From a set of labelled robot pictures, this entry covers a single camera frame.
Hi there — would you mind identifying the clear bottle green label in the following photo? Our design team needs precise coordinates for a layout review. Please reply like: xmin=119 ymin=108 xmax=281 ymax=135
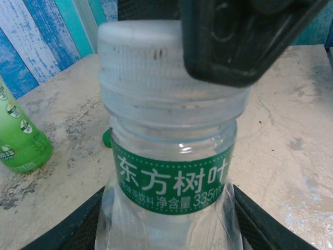
xmin=95 ymin=114 xmax=247 ymax=250

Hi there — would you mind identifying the white bottle cap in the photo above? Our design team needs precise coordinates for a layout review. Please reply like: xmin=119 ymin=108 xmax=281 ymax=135
xmin=96 ymin=20 xmax=248 ymax=121

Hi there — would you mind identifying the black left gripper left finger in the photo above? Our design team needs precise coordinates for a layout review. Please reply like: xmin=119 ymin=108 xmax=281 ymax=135
xmin=19 ymin=186 xmax=106 ymax=250

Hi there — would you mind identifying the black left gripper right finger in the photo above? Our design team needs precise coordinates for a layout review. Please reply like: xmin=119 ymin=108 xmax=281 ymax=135
xmin=233 ymin=183 xmax=321 ymax=250

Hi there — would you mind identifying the dark green bottle cap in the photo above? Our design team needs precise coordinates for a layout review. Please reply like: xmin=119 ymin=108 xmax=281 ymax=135
xmin=101 ymin=128 xmax=113 ymax=148

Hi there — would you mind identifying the aluminium corner post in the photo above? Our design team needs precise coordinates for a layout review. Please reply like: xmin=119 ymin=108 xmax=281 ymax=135
xmin=75 ymin=0 xmax=107 ymax=55

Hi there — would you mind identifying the green plastic bottle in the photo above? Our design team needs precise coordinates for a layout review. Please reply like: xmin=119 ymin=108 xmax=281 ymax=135
xmin=0 ymin=78 xmax=54 ymax=174

